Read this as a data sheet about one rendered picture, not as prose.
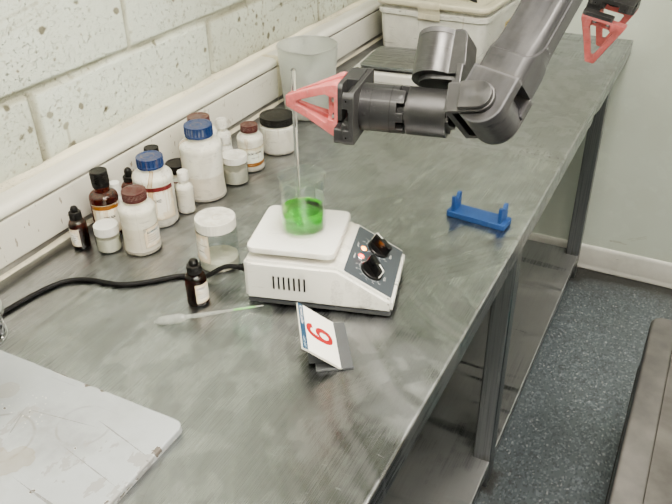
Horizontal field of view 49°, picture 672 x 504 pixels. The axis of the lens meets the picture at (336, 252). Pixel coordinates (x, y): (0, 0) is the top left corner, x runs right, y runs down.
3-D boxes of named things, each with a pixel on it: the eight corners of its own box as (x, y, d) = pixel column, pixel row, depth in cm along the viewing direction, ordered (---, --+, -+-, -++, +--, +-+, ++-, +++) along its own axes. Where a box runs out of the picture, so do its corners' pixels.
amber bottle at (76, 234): (87, 239, 115) (78, 199, 111) (94, 246, 113) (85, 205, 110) (70, 245, 114) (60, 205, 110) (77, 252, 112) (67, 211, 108)
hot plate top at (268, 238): (352, 216, 104) (352, 211, 103) (334, 261, 94) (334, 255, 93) (270, 209, 106) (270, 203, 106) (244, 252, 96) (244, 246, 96)
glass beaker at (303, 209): (284, 218, 103) (281, 162, 98) (330, 219, 102) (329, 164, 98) (275, 244, 97) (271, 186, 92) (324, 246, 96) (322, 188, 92)
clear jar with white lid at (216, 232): (232, 249, 112) (227, 202, 108) (246, 268, 107) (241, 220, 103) (194, 258, 110) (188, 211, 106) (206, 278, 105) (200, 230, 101)
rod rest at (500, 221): (511, 223, 117) (514, 203, 115) (503, 232, 115) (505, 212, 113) (454, 207, 122) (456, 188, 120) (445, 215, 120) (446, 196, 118)
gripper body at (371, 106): (337, 92, 84) (400, 98, 82) (359, 66, 93) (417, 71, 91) (337, 145, 88) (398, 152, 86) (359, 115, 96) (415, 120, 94)
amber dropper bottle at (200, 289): (183, 305, 100) (177, 262, 96) (193, 293, 102) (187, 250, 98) (203, 309, 99) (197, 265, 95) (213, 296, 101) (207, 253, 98)
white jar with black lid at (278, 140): (297, 155, 141) (295, 120, 137) (262, 157, 140) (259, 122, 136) (295, 141, 146) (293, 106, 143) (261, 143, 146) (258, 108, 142)
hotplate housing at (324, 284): (404, 266, 107) (406, 218, 103) (392, 320, 96) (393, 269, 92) (258, 252, 111) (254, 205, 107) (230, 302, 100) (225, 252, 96)
